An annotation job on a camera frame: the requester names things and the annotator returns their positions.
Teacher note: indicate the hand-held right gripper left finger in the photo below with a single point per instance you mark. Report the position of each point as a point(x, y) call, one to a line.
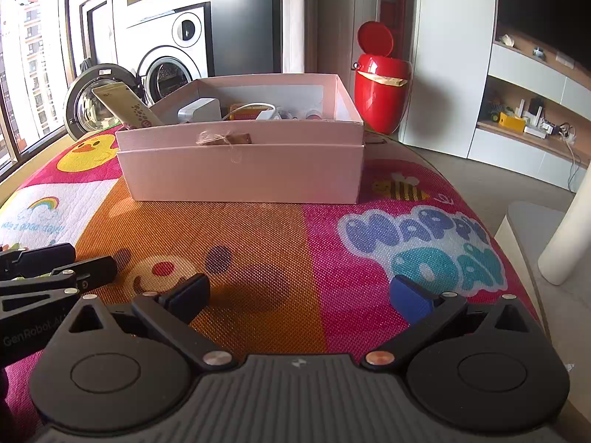
point(191, 295)

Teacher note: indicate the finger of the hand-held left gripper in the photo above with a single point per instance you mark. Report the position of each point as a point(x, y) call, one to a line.
point(92, 273)
point(46, 258)

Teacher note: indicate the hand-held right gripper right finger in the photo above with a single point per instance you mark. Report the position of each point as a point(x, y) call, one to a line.
point(408, 297)

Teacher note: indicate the cream white squeeze tube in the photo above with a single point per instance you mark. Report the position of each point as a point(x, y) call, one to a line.
point(124, 104)

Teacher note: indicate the pink cardboard box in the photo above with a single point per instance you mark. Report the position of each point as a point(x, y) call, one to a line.
point(300, 134)

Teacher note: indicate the colourful cartoon play mat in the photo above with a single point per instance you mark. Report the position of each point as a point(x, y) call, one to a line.
point(277, 249)

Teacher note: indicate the white low platform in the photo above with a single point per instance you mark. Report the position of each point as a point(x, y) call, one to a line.
point(521, 240)

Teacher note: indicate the brown tag with twine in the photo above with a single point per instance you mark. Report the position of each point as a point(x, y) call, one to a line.
point(226, 139)

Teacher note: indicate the round washing machine door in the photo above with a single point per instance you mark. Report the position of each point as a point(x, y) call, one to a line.
point(81, 101)

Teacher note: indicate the white power adapter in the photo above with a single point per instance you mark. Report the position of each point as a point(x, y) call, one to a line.
point(198, 110)

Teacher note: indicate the small orange box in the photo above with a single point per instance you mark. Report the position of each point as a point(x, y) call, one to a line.
point(242, 111)

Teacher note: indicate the yellow toy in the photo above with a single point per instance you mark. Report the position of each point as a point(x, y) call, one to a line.
point(511, 122)

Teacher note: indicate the green toy vehicle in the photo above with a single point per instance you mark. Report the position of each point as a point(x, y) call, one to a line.
point(491, 111)

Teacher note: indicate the small red item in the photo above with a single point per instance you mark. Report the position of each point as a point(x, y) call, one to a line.
point(314, 114)

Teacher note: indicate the white router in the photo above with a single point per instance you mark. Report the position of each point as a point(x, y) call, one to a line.
point(531, 117)

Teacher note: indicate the white power strip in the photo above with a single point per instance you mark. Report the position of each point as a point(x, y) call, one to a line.
point(547, 129)

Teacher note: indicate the silver washing machine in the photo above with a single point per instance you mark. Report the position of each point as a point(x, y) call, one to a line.
point(194, 60)

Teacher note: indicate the dark framed glass door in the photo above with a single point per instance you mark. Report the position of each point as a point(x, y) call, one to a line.
point(99, 23)

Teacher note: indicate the white shelving unit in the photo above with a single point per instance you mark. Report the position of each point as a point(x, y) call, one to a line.
point(443, 55)

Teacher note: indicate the small white shelf ornament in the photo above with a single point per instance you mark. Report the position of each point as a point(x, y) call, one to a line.
point(508, 40)

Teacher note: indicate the white cylindrical post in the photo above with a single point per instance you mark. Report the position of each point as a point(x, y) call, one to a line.
point(565, 240)

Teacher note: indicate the red pedestal trash bin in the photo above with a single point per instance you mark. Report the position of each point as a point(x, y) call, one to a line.
point(378, 101)

